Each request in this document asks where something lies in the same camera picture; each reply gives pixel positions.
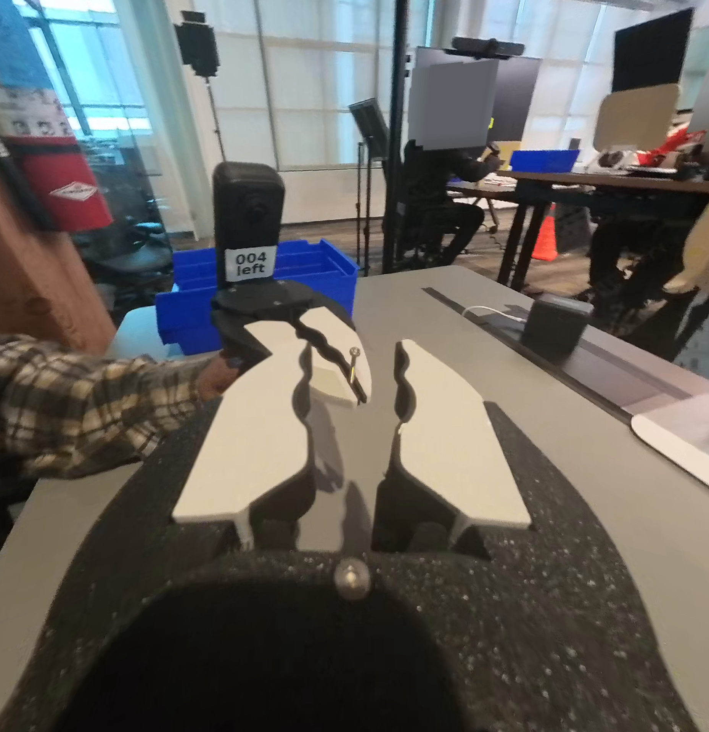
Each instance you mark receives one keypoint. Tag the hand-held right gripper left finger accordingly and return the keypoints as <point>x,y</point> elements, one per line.
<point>245,446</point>

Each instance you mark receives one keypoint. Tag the blue plastic bin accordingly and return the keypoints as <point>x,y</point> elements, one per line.
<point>308,274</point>

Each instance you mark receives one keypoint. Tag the tan rounded board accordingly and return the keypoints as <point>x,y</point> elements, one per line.
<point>637,117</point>

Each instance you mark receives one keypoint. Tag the silver bolt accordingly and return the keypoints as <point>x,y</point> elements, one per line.
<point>357,371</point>

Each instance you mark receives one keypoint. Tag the orange traffic cone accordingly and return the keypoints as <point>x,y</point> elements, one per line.
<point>546,237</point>

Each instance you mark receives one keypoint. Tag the black webcam bar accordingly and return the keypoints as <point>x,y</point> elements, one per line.
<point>486,47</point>

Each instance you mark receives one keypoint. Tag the wall poster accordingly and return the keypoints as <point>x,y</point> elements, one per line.
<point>22,86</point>

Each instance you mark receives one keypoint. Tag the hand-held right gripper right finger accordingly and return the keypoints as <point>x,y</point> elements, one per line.
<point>457,452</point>

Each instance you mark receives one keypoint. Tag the black vertical pole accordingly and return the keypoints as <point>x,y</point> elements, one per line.
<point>399,114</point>

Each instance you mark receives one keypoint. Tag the red fire extinguisher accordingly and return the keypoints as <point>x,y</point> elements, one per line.
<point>68,183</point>

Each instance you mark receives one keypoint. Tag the black office chair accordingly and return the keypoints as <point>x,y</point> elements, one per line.
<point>134,257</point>

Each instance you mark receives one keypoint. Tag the white tablet stand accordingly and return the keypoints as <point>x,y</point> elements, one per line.
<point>680,440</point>

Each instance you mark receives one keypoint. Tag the person's left forearm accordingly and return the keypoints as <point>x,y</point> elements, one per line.
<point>91,394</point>

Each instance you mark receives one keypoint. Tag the black power adapter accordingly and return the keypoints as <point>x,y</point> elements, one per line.
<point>557,326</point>

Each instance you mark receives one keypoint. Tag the blue plastic crate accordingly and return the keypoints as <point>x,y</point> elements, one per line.
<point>543,161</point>

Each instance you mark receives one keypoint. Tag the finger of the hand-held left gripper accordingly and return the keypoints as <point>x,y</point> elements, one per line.
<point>271,336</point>
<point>337,337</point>

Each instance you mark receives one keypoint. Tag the black computer monitor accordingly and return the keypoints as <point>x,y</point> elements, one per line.
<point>517,97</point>
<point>652,48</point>

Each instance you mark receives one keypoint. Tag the brown wooden panel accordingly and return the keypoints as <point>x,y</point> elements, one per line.
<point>34,286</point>

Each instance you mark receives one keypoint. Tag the person's left hand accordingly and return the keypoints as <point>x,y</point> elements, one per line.
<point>217,377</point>

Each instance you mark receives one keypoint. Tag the dark wooden desk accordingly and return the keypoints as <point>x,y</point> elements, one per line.
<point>606,183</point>

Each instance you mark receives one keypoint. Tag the black light panel on stand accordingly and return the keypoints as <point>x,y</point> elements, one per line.
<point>368,123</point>
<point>197,43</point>

